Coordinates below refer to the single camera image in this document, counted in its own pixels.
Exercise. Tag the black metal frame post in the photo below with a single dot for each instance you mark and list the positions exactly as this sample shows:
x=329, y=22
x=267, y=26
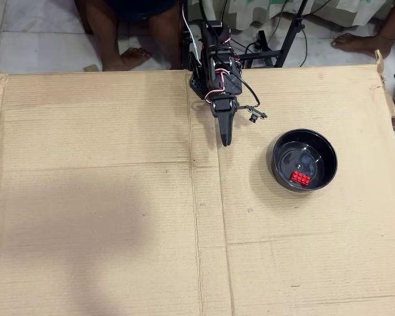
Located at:
x=185, y=49

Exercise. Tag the black metal tripod stand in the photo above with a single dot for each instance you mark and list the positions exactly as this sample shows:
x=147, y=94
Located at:
x=291, y=33

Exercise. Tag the bare foot with anklet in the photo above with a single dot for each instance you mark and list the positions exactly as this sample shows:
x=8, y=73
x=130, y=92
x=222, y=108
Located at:
x=362, y=44

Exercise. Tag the brown cardboard sheet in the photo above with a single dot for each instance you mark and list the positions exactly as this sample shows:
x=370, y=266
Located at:
x=85, y=131

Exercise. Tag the bare lower leg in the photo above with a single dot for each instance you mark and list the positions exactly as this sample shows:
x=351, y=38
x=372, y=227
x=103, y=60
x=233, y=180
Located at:
x=166, y=33

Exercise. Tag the red lego block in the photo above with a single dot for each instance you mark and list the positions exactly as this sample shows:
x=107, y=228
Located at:
x=299, y=177

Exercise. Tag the dark wooden furniture leg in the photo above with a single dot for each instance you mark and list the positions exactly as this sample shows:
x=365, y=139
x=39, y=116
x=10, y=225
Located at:
x=82, y=16

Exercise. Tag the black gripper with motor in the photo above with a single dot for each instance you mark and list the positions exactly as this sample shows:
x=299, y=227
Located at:
x=224, y=119

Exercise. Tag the dark blue shorts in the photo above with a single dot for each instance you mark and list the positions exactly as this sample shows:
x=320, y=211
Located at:
x=141, y=8

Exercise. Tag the black round plastic bowl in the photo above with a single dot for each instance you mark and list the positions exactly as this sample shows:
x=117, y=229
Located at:
x=299, y=158

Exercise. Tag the small wooden scrap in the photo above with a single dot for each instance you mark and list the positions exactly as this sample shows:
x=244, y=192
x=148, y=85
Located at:
x=90, y=68

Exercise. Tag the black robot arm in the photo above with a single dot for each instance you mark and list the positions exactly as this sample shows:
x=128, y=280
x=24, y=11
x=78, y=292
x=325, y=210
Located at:
x=217, y=66

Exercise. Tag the bare leg with foot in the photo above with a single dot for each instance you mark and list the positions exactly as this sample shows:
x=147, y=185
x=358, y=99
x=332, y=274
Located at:
x=102, y=33

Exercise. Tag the small black gripper camera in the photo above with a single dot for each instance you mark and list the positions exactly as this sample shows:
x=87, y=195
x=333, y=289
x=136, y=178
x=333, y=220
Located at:
x=255, y=113

